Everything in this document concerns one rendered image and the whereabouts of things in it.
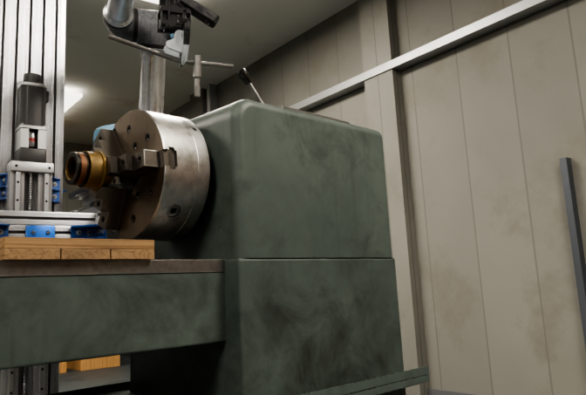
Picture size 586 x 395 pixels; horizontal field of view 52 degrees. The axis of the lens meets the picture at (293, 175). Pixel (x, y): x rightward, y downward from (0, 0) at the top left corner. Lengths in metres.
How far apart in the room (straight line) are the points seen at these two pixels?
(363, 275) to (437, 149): 2.70
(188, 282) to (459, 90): 3.18
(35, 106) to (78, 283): 1.12
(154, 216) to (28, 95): 0.98
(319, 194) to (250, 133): 0.27
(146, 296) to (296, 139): 0.56
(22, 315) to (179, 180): 0.44
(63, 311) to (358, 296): 0.80
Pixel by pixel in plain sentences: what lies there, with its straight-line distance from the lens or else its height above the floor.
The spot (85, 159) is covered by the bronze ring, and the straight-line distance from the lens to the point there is 1.42.
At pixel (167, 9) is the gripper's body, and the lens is 1.70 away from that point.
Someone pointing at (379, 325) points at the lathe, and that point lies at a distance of 1.74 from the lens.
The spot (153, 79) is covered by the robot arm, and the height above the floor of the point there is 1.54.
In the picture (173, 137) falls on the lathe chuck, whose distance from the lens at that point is 1.41.
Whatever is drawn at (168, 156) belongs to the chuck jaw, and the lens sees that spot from 1.39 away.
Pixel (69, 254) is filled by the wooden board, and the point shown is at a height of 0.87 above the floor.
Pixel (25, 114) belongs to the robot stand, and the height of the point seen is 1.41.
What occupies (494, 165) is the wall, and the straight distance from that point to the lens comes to 4.03.
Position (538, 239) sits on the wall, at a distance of 3.85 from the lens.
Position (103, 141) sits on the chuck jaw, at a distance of 1.52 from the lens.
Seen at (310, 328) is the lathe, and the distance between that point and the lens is 1.53.
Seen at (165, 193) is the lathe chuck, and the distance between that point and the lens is 1.37.
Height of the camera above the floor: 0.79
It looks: 11 degrees up
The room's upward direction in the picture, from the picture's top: 3 degrees counter-clockwise
